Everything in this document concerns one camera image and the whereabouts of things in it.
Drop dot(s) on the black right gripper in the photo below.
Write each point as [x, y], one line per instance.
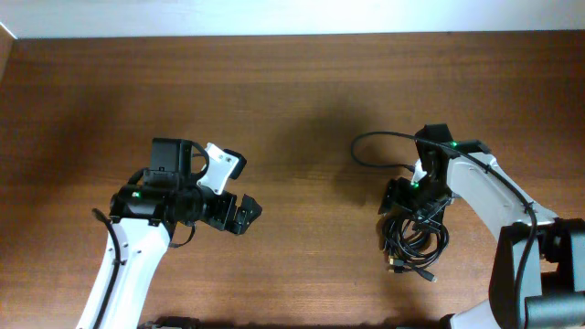
[399, 197]

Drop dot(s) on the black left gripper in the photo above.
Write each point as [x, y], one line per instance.
[221, 219]

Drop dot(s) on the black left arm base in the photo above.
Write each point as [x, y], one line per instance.
[172, 322]

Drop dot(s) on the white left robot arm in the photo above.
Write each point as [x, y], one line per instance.
[183, 184]

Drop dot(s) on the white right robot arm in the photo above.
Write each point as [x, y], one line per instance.
[537, 279]

